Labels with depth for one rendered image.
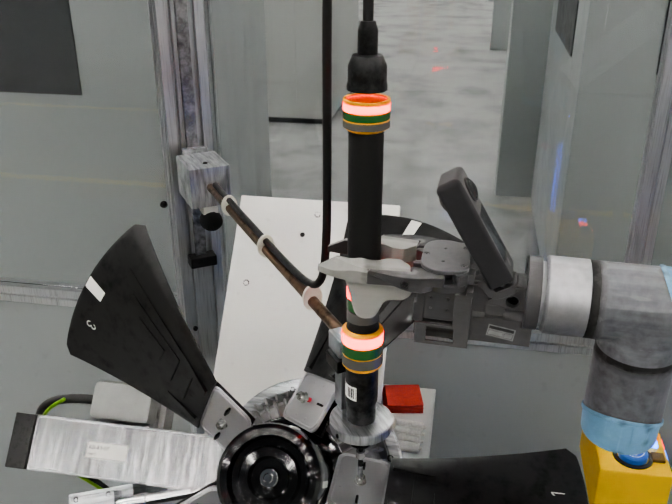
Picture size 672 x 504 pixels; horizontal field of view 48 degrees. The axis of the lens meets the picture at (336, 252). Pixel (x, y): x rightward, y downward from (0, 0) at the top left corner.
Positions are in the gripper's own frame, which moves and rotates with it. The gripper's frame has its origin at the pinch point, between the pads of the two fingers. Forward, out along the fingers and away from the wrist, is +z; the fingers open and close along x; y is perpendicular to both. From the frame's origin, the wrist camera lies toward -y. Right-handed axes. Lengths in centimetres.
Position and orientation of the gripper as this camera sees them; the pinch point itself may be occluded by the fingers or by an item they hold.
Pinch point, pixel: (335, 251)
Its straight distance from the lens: 74.8
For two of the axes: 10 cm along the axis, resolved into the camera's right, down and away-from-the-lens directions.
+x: 2.1, -4.1, 8.9
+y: -0.1, 9.1, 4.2
